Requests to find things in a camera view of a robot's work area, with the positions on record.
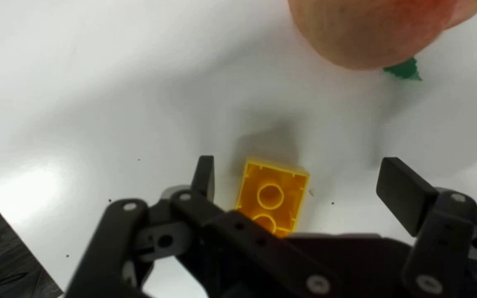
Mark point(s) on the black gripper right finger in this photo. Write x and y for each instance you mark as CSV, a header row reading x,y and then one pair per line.
x,y
447,236

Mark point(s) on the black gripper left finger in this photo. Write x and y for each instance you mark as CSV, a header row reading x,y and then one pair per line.
x,y
232,233

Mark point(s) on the yellow building block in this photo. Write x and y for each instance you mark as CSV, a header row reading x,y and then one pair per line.
x,y
273,190

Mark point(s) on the toy peach with leaf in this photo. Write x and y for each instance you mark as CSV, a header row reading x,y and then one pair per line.
x,y
371,30

